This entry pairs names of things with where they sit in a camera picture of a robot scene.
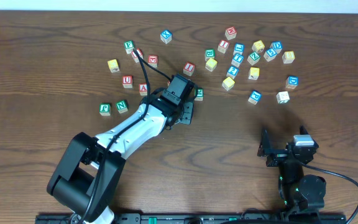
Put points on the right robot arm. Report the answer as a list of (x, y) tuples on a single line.
[(303, 195)]

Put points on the red A block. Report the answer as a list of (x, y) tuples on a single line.
[(143, 91)]

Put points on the blue T block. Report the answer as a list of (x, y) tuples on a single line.
[(237, 60)]

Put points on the red U block left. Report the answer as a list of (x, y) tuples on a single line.
[(127, 81)]

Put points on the blue P block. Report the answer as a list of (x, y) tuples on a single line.
[(255, 97)]

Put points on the blue D block lower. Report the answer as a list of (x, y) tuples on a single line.
[(291, 82)]

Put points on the green B block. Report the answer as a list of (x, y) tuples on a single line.
[(209, 53)]

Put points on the red I block centre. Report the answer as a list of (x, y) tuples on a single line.
[(189, 69)]

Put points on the blue L block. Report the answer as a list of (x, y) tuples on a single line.
[(238, 48)]

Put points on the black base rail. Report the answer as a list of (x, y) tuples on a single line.
[(249, 217)]

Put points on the red X block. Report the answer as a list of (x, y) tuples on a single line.
[(136, 55)]

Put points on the red I block upper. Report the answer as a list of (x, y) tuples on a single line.
[(223, 46)]

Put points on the red i block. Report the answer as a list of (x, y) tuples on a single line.
[(223, 46), (189, 69)]

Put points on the green Z block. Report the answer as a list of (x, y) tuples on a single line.
[(253, 58)]

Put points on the yellow block far left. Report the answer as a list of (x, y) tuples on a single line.
[(113, 66)]

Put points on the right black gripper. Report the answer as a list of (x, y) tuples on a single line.
[(279, 156)]

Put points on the green J block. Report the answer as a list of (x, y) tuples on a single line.
[(105, 109)]

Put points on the blue 2 block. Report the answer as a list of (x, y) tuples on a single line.
[(232, 72)]

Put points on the yellow B block far right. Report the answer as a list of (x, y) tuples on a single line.
[(288, 57)]

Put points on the green R block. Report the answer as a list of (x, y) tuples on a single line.
[(199, 95)]

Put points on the blue 5 block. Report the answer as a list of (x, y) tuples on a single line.
[(270, 54)]

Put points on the green N block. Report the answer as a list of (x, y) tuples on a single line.
[(121, 106)]

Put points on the blue D block upper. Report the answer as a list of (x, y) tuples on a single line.
[(276, 46)]

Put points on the yellow block centre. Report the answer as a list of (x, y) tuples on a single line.
[(211, 64)]

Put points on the red M block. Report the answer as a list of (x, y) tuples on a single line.
[(230, 33)]

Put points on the blue X block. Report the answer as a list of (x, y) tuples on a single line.
[(166, 36)]

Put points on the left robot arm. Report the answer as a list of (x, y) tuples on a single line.
[(87, 175)]

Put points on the plain L block green 7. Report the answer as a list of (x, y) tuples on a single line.
[(282, 97)]

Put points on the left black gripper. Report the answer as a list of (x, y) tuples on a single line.
[(188, 112)]

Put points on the red Q block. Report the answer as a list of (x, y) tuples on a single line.
[(153, 61)]

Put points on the yellow S block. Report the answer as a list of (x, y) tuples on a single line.
[(228, 83)]

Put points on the green F block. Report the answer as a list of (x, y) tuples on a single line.
[(129, 46)]

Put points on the blue d block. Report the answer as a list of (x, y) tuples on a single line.
[(276, 46), (291, 82)]

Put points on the yellow block upper right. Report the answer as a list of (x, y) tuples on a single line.
[(258, 46)]

